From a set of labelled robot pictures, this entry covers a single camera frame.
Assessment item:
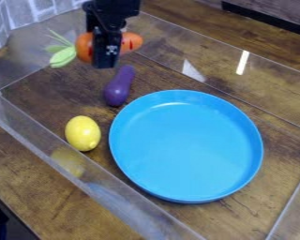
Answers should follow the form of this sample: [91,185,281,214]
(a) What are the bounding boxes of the orange toy carrot green leaves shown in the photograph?
[45,30,143,68]

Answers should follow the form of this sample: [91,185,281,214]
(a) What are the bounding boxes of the clear acrylic back barrier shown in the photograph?
[127,13,300,127]

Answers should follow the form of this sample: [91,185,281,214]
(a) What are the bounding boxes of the purple toy eggplant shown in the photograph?
[103,65,134,107]

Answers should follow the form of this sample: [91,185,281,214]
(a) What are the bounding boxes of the clear acrylic front barrier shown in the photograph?
[0,94,206,240]

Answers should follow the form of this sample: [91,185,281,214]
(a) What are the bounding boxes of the blue round plate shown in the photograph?
[109,90,264,203]

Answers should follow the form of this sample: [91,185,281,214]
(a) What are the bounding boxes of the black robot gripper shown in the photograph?
[82,0,141,68]

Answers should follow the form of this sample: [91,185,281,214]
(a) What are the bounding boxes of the yellow toy lemon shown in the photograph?
[65,115,101,152]

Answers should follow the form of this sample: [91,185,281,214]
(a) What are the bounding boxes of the clear acrylic barrier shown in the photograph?
[0,94,206,240]
[127,13,300,127]

